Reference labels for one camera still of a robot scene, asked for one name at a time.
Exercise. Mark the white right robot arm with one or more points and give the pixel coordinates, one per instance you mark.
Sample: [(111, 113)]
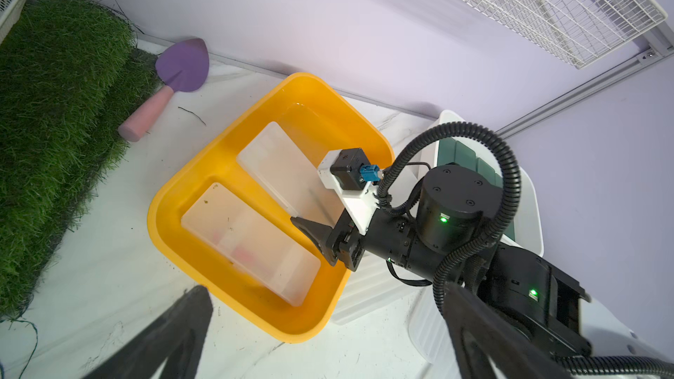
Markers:
[(507, 310)]

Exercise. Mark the clear ribbed pencil case upper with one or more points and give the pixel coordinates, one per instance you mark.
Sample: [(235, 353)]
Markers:
[(428, 331)]

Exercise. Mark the green artificial grass roll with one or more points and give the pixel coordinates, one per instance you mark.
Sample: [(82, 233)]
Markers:
[(71, 73)]

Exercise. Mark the purple pink toy shovel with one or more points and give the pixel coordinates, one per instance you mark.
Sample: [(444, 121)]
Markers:
[(183, 67)]

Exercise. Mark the yellow plastic storage box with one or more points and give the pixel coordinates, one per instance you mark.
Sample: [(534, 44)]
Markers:
[(319, 120)]

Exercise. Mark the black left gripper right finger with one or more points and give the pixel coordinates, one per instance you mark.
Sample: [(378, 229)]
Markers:
[(483, 342)]

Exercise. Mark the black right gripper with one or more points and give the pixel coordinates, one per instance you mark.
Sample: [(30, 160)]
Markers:
[(454, 204)]

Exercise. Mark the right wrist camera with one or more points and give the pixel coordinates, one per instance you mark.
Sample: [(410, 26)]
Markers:
[(339, 171)]

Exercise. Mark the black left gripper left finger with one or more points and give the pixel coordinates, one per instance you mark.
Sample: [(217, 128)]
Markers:
[(172, 345)]

